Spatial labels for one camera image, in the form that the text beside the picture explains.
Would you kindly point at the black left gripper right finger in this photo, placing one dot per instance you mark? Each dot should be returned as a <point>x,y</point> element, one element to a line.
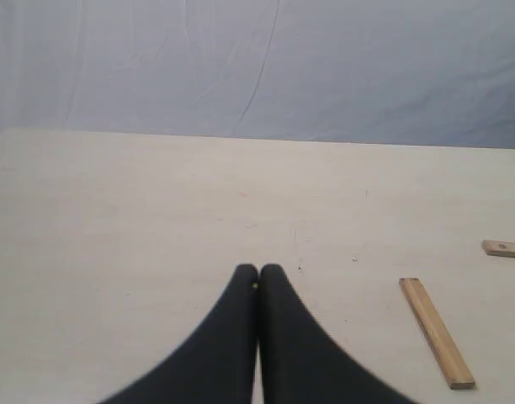
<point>300,363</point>

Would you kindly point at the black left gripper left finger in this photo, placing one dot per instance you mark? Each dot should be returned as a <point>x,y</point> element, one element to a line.
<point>216,363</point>

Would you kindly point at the wooden stick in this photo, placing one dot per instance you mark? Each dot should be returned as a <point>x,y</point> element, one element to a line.
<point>450,361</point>
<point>499,248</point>

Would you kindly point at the grey backdrop cloth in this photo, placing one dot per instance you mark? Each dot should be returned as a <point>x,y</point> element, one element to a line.
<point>439,73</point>

